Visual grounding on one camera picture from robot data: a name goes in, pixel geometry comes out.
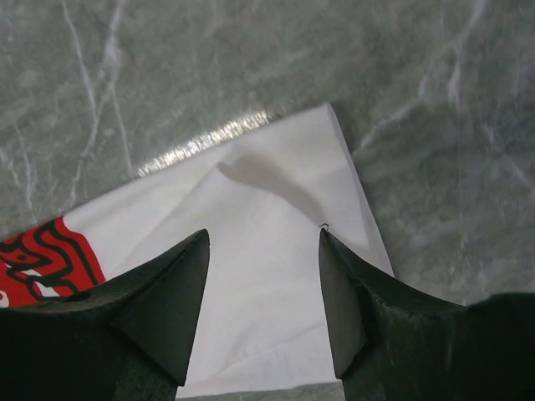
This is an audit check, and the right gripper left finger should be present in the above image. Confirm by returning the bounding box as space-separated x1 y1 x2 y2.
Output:
1 229 209 400

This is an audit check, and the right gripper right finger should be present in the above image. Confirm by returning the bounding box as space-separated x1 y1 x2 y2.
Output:
318 230 534 400

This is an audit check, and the white t-shirt with red print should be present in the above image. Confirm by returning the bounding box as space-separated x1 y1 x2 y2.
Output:
1 104 391 400

